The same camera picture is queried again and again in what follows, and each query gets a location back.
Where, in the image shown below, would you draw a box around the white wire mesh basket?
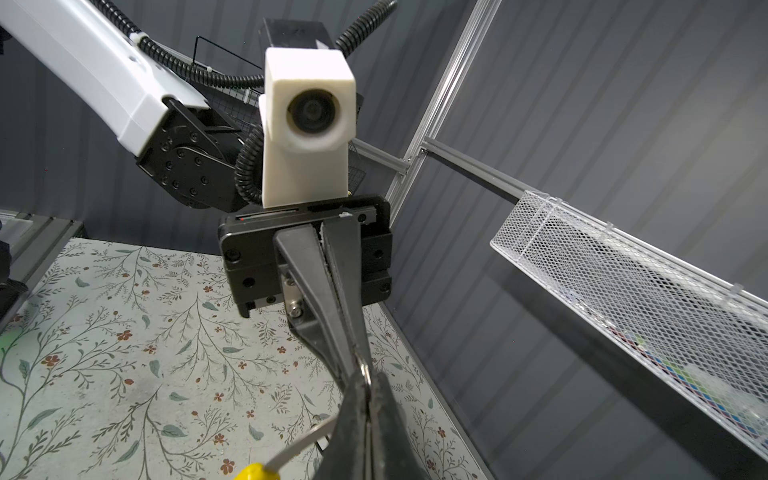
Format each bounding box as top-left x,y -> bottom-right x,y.
490,191 -> 767,456

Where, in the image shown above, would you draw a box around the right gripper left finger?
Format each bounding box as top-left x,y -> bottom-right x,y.
313,374 -> 369,480

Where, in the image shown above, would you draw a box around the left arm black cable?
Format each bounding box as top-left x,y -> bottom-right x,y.
89,0 -> 400,205

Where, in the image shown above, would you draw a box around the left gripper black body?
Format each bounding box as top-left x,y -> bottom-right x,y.
218,195 -> 392,318

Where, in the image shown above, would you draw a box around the black wire basket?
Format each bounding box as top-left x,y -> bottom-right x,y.
191,36 -> 366,195

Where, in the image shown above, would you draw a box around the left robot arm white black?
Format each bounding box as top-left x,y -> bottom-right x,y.
1,1 -> 397,389

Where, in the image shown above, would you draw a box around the aluminium frame crossbar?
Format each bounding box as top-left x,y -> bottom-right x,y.
351,137 -> 535,203

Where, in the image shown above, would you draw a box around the items inside white basket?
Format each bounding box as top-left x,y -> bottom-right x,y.
604,322 -> 767,450

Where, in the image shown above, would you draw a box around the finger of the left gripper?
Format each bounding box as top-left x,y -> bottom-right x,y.
273,224 -> 347,389
321,213 -> 372,384

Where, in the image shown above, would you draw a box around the aluminium mounting rail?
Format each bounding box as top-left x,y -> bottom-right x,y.
1,209 -> 84,331

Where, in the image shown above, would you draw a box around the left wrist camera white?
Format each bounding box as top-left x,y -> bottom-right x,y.
259,47 -> 357,209

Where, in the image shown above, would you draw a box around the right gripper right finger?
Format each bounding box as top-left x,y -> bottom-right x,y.
368,372 -> 428,480

